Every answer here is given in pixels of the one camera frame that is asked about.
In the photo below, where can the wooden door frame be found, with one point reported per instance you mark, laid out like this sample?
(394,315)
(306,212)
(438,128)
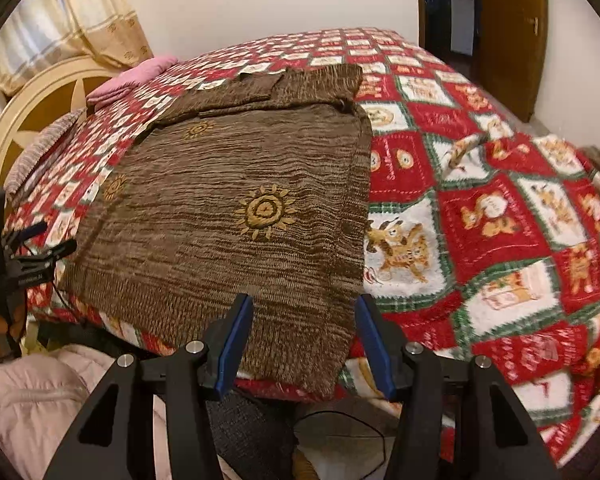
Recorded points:
(420,0)

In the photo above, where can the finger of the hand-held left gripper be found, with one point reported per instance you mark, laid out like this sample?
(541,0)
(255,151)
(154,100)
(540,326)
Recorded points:
(30,231)
(50,255)

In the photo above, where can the brown wooden door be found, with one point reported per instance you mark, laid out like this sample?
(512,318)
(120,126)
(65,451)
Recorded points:
(510,35)

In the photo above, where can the pink padded jacket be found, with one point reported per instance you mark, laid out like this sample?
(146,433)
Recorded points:
(20,400)

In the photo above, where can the striped ribbed pillow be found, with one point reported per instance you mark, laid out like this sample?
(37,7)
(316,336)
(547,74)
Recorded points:
(40,150)

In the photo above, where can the red printed blanket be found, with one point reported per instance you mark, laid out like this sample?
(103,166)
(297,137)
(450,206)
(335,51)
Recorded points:
(480,220)

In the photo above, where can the cream patterned curtain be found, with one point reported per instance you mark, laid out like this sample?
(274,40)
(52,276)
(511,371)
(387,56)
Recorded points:
(55,20)

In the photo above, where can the dark grey knit cloth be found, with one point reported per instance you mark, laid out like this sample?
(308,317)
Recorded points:
(250,435)

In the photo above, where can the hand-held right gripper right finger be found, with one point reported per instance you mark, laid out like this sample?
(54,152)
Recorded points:
(375,345)

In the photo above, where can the cream wooden headboard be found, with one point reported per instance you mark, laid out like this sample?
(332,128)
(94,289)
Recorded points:
(25,105)

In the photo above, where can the pink folded cloth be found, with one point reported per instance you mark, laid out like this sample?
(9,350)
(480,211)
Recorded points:
(125,82)

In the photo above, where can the brown knit sweater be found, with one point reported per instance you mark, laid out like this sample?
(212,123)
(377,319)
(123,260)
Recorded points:
(220,240)

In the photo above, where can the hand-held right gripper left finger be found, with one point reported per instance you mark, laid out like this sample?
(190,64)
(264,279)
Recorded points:
(232,345)

